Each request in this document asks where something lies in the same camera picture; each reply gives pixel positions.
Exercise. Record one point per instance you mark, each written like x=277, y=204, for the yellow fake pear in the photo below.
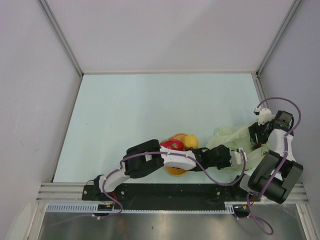
x=190, y=142

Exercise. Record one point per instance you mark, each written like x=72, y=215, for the translucent pale green plastic bag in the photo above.
x=235, y=137

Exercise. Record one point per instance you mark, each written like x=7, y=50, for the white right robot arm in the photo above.
x=278, y=172

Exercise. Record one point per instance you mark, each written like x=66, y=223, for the white slotted cable duct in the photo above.
x=96, y=208

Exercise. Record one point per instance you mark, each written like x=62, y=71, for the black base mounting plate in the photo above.
x=182, y=197

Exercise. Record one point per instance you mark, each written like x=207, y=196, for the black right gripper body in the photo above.
x=259, y=130

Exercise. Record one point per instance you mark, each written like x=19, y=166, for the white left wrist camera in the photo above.
x=238, y=157

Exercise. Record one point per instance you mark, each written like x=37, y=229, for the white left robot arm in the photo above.
x=145, y=158

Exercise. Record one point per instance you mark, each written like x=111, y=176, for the woven bamboo tray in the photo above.
x=175, y=171

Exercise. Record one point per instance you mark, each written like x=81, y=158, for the small dark red grape sprig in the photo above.
x=256, y=146

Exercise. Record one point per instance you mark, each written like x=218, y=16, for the red fake dragon fruit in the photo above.
x=173, y=144

